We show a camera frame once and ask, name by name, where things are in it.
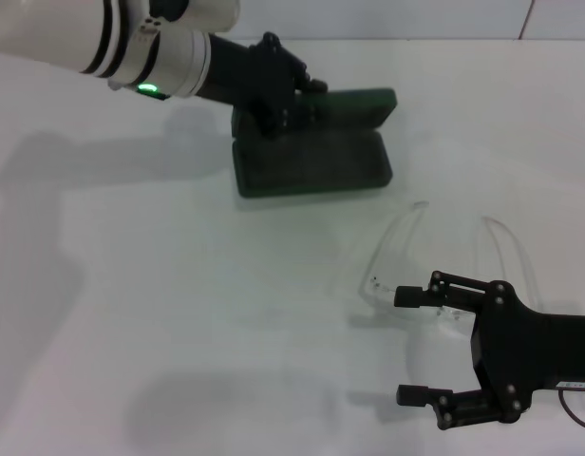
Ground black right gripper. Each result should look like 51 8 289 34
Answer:
393 269 585 431

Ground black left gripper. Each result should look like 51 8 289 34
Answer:
197 30 330 140

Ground clear transparent glasses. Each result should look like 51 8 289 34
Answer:
358 199 543 344

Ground dark green glasses case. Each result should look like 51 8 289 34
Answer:
229 86 399 200

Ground right arm plug cable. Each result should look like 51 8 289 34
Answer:
557 385 585 428

